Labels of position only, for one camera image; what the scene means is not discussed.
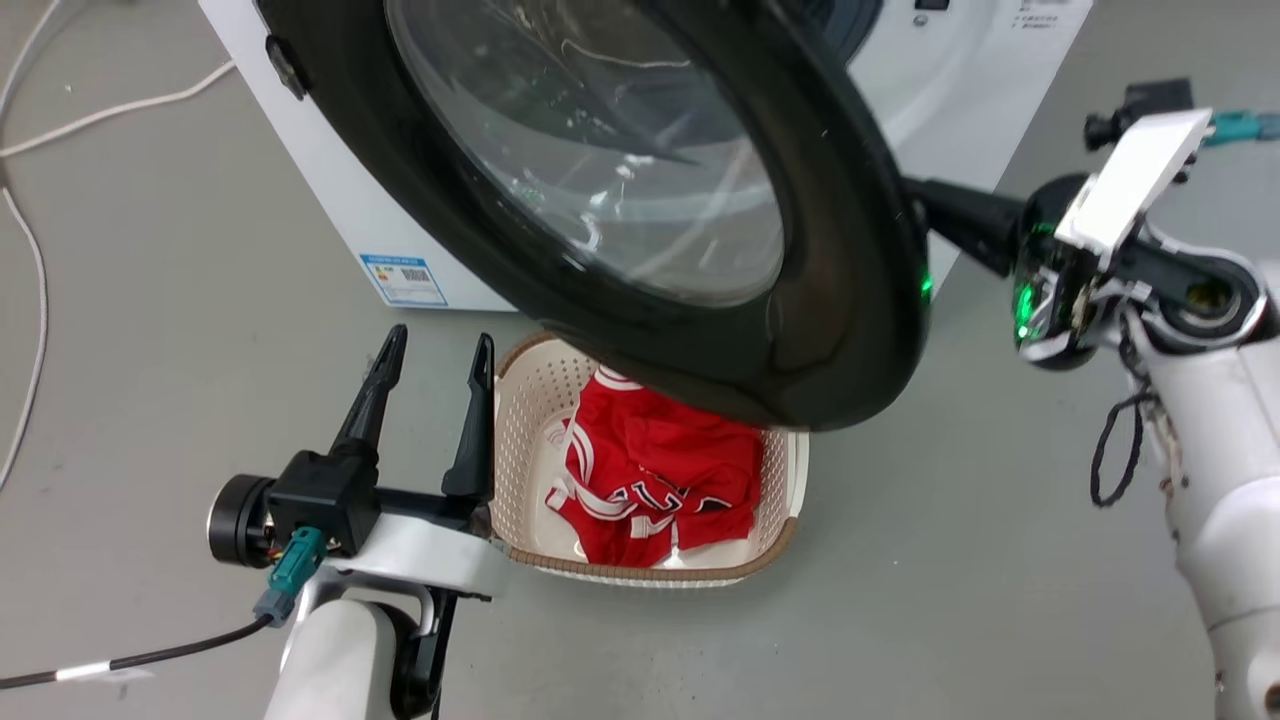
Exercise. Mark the blue white energy label sticker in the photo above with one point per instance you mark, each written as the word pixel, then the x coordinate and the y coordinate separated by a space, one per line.
pixel 403 279

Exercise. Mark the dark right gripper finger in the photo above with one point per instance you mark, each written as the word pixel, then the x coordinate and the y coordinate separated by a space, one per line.
pixel 965 218

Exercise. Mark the white washing machine body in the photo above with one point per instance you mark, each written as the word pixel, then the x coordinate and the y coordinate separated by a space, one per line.
pixel 940 70

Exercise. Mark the black door latch hook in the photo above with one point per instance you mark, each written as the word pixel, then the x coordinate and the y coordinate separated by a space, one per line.
pixel 287 68

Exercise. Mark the black round glass washer door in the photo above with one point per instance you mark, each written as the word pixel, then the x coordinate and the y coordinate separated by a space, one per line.
pixel 800 300

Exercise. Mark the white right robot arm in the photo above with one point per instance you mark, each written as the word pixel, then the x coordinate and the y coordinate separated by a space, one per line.
pixel 1225 480

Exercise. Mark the red white jersey garment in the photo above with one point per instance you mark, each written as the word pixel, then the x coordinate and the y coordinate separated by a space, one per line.
pixel 660 470

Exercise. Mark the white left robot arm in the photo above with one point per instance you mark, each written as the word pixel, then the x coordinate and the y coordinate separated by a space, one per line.
pixel 340 650

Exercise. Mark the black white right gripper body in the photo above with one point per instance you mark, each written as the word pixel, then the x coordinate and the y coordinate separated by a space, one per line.
pixel 1060 300

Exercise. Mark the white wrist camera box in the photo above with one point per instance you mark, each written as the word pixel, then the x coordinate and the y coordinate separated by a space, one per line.
pixel 1130 185

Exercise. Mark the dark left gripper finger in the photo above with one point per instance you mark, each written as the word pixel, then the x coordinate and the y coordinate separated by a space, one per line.
pixel 473 430
pixel 372 400

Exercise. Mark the cream perforated laundry basket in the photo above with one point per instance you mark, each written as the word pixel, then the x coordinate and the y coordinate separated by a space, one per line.
pixel 525 440

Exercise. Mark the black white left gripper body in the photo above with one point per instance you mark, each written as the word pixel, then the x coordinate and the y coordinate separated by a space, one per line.
pixel 330 495

